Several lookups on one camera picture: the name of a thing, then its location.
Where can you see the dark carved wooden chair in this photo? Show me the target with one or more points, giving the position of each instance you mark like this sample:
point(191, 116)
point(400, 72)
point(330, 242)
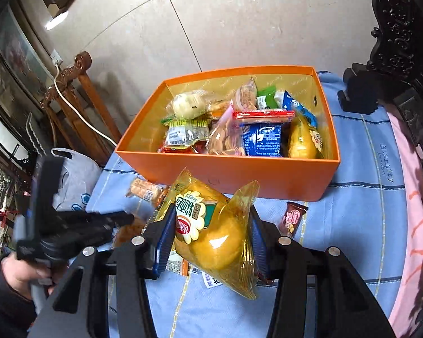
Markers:
point(391, 42)

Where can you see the red gold cake packet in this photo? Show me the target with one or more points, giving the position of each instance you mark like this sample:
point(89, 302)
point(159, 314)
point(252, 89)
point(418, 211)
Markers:
point(194, 147)

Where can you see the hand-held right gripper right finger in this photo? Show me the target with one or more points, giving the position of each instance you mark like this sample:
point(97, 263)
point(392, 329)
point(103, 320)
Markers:
point(259, 246)

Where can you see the orange cardboard box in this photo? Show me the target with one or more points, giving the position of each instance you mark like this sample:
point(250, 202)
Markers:
point(303, 179)

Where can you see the brown carved wooden chair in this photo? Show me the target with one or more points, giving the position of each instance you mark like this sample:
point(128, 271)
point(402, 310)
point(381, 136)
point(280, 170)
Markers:
point(74, 112)

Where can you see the person's left hand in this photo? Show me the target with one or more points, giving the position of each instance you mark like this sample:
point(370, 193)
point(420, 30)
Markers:
point(21, 271)

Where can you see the clear rice cracker packet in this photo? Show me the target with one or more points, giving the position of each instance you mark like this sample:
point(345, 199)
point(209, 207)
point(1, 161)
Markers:
point(218, 107)

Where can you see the framed wall picture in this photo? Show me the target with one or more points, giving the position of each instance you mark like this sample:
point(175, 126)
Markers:
point(17, 49)

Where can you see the brown chocolate wafer packet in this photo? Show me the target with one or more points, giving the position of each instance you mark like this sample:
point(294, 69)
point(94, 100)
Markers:
point(290, 218)

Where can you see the clear cracker packet with barcode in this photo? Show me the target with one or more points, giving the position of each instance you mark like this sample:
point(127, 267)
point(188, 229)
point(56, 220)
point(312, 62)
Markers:
point(144, 188)
point(246, 95)

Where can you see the white wall socket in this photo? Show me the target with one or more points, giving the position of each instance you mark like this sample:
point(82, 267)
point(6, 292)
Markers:
point(56, 57)

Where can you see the blue brown cookie packet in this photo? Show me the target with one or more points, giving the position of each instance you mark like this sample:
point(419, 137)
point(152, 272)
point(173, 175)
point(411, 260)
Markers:
point(296, 107)

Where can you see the green apple candy packet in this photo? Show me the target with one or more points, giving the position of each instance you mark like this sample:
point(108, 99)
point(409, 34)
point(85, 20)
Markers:
point(266, 100)

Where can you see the white bun packet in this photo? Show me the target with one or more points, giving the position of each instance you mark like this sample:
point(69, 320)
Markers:
point(188, 105)

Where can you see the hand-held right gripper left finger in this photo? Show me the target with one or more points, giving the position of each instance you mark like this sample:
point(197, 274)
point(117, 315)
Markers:
point(165, 243)

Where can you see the pink rice cracker packet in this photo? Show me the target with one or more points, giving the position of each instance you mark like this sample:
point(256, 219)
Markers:
point(222, 137)

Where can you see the pink cloth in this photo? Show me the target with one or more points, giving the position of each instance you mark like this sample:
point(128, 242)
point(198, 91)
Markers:
point(416, 253)

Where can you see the person's left forearm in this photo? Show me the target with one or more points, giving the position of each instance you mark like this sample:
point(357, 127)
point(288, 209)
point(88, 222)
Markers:
point(3, 306)

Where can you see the round brown cracker packet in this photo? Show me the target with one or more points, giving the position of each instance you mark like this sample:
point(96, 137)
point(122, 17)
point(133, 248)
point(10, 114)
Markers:
point(134, 230)

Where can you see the red checkered biscuit packet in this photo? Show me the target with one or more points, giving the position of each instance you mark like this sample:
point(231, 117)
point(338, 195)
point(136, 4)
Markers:
point(264, 114)

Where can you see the wooden display cabinet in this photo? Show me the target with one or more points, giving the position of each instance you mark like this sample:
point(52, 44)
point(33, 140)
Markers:
point(7, 130)

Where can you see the white plastic bag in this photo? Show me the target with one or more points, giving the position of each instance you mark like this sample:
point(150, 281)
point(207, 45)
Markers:
point(77, 179)

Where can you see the yellow green snack packet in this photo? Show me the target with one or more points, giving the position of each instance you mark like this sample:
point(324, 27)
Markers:
point(183, 133)

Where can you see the yellow cake packet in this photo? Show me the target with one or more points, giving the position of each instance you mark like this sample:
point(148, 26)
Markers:
point(303, 141)
point(211, 239)

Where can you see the blue packet white print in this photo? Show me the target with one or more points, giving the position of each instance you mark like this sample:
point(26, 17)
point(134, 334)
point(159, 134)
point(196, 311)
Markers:
point(262, 141)

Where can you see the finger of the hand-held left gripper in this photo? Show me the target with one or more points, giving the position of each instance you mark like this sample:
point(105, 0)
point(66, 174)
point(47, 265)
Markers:
point(91, 237)
point(116, 218)

